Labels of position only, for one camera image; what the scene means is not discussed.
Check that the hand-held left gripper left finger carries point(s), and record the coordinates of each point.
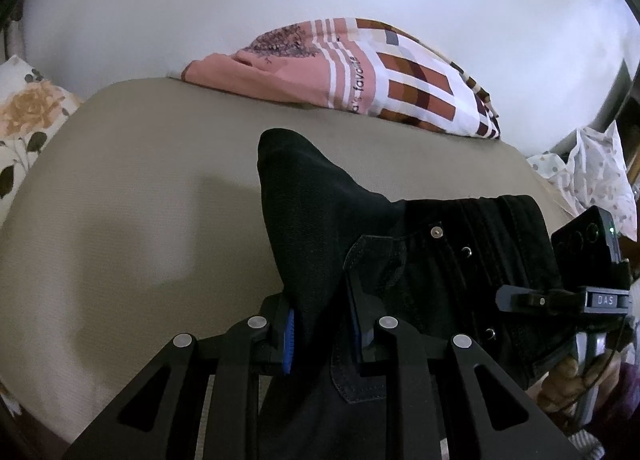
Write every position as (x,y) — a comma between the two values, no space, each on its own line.
(287,342)

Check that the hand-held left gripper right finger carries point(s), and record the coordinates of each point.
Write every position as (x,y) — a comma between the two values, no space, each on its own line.
(356,337)

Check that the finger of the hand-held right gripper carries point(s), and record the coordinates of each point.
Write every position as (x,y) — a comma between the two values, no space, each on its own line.
(530,299)

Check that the black pants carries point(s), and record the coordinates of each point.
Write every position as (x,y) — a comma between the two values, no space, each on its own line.
(325,220)

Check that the person's right hand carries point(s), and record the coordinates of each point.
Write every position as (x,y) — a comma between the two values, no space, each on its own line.
(562,382)

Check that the white dotted cloth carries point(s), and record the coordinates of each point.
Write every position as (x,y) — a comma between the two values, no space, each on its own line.
(595,169)

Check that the purple clothing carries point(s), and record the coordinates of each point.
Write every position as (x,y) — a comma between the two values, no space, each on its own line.
(617,400)

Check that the pink plaid blanket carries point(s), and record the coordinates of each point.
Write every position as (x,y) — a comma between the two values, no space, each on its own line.
(310,69)

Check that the floral pillow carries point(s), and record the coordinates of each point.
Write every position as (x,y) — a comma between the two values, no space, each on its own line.
(27,109)

